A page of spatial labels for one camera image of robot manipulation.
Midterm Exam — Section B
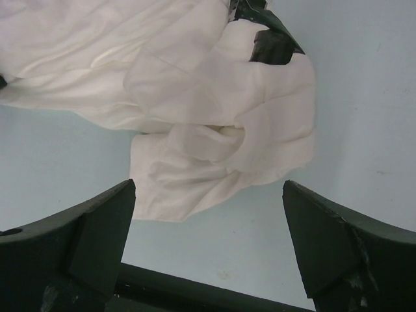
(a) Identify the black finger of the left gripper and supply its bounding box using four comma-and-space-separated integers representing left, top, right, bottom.
250, 30, 294, 64

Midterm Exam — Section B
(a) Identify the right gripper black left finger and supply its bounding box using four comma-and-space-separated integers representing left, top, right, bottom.
1, 179, 135, 311

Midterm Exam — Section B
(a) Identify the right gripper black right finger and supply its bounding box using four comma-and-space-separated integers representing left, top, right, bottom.
283, 181, 415, 311

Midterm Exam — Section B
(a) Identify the white t-shirt with robot print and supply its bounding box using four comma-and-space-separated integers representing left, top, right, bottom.
1, 1, 316, 222

